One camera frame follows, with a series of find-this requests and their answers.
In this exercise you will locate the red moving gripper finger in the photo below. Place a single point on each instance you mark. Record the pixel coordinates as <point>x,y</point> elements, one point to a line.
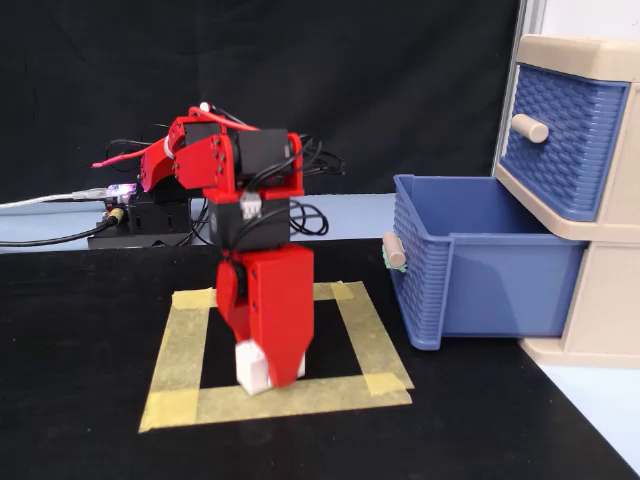
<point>232,300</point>

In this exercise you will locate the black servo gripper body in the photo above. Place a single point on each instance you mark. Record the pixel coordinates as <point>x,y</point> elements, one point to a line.
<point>250,225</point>

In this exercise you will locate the black table mat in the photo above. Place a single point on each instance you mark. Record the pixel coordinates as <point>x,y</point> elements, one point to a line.
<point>75,350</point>

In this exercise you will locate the yellow masking tape strip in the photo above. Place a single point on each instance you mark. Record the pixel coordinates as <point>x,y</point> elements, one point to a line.
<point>180,350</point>
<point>195,297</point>
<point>372,340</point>
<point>320,397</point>

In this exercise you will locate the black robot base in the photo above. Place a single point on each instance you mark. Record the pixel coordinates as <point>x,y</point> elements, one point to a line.
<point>150,222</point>

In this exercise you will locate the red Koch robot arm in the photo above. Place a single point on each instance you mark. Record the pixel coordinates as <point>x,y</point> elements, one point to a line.
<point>200,160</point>

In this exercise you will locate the white cube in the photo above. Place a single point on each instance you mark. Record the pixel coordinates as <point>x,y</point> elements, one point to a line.
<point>250,370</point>

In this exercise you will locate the silver metal frame post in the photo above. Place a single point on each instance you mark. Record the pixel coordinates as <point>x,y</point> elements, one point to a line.
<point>525,30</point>

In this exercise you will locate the beige plastic drawer cabinet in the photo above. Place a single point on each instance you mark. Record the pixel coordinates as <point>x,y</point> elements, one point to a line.
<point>615,280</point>

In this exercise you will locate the red fixed gripper finger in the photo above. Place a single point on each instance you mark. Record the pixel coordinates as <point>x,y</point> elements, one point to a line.
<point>282,310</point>

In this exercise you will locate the pink-lit controller board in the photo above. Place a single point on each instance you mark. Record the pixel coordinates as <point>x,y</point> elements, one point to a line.
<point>119,192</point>

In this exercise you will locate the black backdrop cloth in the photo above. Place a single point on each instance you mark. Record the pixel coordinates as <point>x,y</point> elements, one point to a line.
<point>350,75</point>

